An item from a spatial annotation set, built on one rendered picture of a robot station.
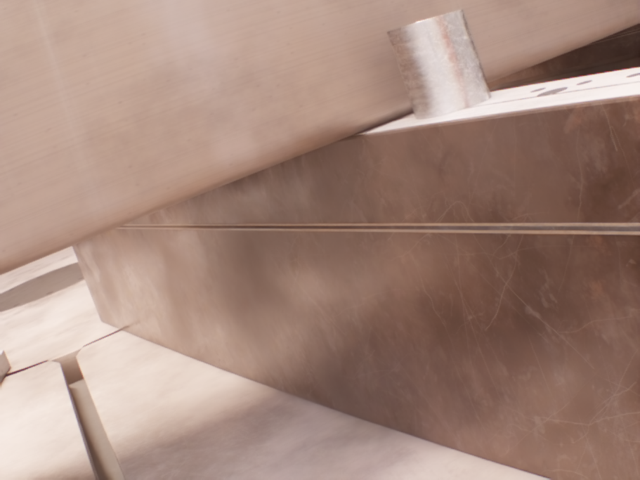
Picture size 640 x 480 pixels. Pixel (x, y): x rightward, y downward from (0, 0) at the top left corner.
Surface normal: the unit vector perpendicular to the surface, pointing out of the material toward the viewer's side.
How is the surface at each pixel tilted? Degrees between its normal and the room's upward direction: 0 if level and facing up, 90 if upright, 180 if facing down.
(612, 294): 90
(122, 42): 90
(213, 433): 0
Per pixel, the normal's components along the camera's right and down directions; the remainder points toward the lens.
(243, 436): -0.32, -0.93
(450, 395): -0.81, 0.37
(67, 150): 0.37, 0.06
